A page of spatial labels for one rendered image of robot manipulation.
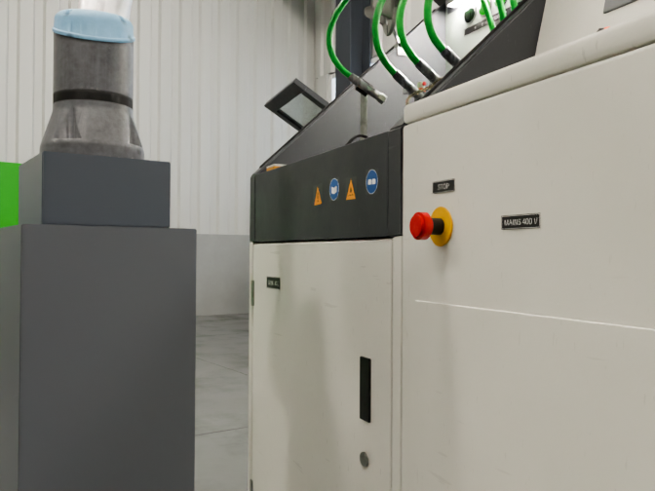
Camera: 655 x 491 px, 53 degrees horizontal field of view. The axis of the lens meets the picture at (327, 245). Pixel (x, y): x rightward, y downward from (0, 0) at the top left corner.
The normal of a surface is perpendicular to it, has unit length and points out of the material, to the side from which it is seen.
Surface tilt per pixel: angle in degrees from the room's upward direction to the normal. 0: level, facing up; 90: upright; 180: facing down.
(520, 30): 90
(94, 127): 73
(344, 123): 90
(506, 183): 90
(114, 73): 90
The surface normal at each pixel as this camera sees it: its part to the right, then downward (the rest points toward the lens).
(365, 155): -0.91, -0.01
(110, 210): 0.57, 0.00
